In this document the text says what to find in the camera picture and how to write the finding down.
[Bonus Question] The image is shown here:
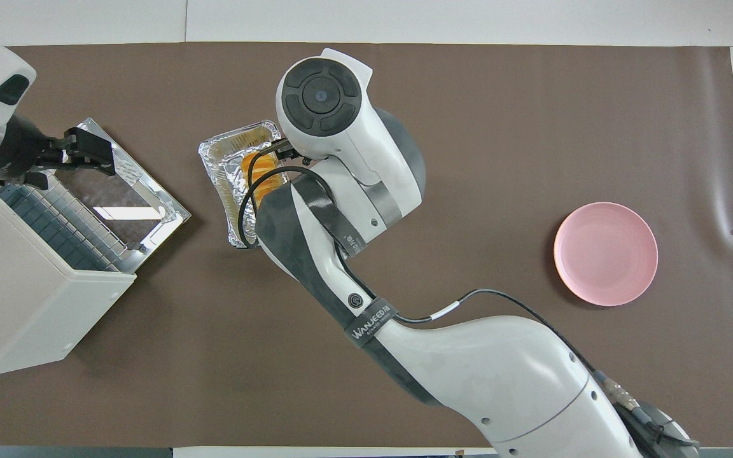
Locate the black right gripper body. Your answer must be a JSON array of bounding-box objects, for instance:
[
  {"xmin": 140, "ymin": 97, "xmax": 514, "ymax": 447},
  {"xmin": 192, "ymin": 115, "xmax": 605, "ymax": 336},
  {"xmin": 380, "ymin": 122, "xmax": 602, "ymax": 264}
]
[{"xmin": 276, "ymin": 140, "xmax": 307, "ymax": 167}]

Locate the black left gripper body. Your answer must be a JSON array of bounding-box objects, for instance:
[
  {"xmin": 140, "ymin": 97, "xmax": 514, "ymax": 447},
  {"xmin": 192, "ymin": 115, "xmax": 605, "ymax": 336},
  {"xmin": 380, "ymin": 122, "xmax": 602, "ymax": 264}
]
[{"xmin": 0, "ymin": 114, "xmax": 65, "ymax": 182}]

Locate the golden ridged bread roll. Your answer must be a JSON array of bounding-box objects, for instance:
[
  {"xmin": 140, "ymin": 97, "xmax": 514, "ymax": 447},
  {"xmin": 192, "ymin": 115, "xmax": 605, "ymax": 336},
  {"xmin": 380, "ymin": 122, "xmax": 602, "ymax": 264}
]
[{"xmin": 239, "ymin": 148, "xmax": 291, "ymax": 199}]

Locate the aluminium foil tray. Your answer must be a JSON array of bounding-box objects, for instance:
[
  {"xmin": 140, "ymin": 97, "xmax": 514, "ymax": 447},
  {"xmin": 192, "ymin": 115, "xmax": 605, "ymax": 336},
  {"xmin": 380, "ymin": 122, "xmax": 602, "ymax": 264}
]
[{"xmin": 198, "ymin": 120, "xmax": 292, "ymax": 249}]

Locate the glass and metal oven door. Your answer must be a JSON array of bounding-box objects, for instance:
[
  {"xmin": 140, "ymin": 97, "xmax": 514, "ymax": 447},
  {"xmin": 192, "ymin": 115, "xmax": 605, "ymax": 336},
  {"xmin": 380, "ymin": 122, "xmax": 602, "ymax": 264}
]
[{"xmin": 42, "ymin": 118, "xmax": 192, "ymax": 274}]

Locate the cream toaster oven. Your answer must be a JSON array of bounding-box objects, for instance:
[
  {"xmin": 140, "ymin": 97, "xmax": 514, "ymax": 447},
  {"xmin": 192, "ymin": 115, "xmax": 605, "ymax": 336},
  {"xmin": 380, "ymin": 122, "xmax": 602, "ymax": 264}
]
[{"xmin": 0, "ymin": 172, "xmax": 137, "ymax": 378}]

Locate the brown table mat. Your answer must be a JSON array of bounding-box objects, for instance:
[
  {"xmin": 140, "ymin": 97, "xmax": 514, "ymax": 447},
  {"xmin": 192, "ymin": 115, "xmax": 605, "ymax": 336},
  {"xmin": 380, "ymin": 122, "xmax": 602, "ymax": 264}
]
[{"xmin": 0, "ymin": 42, "xmax": 733, "ymax": 448}]

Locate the pink round plate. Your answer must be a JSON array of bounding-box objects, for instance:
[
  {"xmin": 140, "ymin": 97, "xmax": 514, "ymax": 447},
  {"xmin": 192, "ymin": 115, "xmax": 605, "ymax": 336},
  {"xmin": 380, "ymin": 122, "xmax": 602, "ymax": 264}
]
[{"xmin": 554, "ymin": 202, "xmax": 659, "ymax": 307}]

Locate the oven wire rack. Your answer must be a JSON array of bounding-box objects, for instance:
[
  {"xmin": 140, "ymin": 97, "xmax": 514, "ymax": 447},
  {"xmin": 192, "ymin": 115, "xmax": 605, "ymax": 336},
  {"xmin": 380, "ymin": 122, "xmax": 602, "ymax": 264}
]
[{"xmin": 0, "ymin": 181, "xmax": 129, "ymax": 273}]

